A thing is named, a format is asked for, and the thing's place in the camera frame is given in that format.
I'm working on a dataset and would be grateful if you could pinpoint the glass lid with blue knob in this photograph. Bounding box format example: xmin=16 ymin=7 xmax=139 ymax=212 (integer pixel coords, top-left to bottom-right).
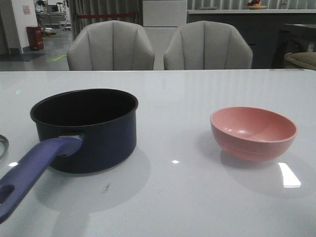
xmin=0 ymin=135 xmax=9 ymax=159

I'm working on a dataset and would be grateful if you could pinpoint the red barrier belt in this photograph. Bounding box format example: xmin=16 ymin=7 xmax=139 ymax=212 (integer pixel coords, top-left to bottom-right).
xmin=76 ymin=12 xmax=137 ymax=19

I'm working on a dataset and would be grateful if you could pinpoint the dark blue saucepan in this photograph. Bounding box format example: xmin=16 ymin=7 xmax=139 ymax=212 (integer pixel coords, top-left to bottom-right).
xmin=0 ymin=88 xmax=138 ymax=222

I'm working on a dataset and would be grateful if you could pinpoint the fruit plate on counter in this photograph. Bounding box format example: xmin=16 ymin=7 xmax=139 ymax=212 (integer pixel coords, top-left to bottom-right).
xmin=246 ymin=0 xmax=267 ymax=10

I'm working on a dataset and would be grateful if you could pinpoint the dark kitchen counter cabinet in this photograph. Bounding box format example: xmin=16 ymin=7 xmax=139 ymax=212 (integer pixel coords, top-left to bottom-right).
xmin=187 ymin=9 xmax=316 ymax=69

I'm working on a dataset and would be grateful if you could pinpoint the right beige upholstered chair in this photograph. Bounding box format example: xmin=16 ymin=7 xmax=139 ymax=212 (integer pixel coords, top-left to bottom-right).
xmin=163 ymin=21 xmax=253 ymax=70

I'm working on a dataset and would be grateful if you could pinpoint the grey pleated curtain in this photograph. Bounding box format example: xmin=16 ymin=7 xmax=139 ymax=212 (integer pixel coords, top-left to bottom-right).
xmin=68 ymin=0 xmax=143 ymax=40

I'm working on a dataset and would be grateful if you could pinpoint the tan cushion seat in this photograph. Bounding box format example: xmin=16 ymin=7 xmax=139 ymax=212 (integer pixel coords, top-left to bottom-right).
xmin=284 ymin=52 xmax=316 ymax=71

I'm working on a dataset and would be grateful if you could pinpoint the pink bowl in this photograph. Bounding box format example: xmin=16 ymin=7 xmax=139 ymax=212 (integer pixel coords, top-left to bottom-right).
xmin=210 ymin=107 xmax=298 ymax=161

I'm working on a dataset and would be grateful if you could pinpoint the left beige upholstered chair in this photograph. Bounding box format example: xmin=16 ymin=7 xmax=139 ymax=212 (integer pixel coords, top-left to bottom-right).
xmin=67 ymin=20 xmax=155 ymax=71

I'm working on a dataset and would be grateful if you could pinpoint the white refrigerator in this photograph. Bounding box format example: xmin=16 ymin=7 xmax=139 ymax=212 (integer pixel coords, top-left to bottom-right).
xmin=142 ymin=0 xmax=187 ymax=71

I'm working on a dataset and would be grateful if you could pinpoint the beige upholstered chair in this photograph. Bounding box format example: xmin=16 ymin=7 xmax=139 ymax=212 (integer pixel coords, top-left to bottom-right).
xmin=163 ymin=21 xmax=253 ymax=70
xmin=67 ymin=20 xmax=155 ymax=71

